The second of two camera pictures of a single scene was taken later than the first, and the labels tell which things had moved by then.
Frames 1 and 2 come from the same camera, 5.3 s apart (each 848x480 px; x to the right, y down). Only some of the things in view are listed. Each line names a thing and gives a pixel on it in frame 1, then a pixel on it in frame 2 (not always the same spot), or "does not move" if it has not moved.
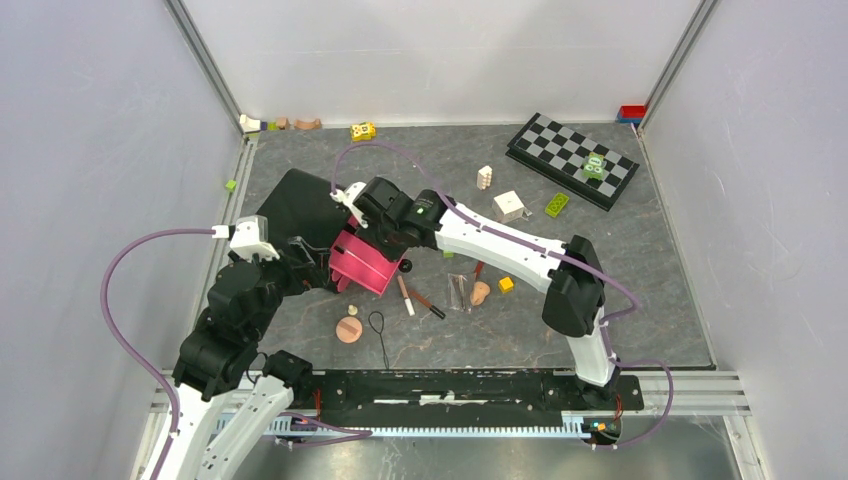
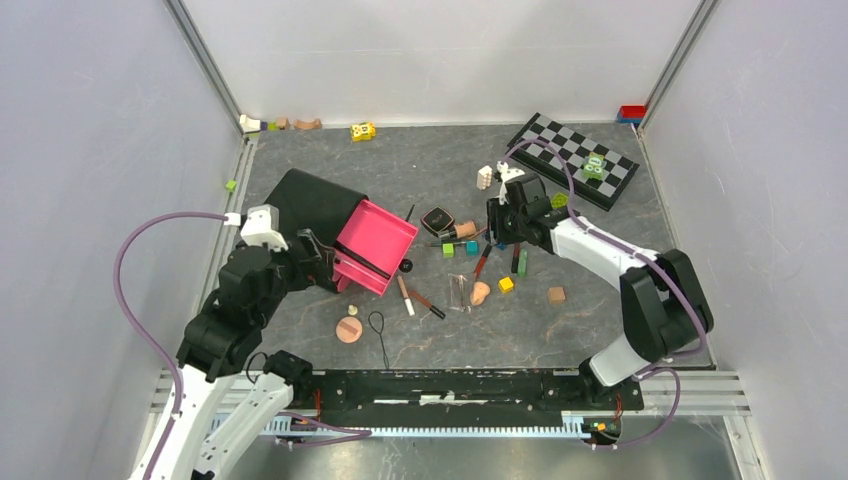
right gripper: [368, 234] to [495, 229]
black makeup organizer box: [302, 207] does not move
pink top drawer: [352, 259] does not move
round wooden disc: [348, 329] does not move
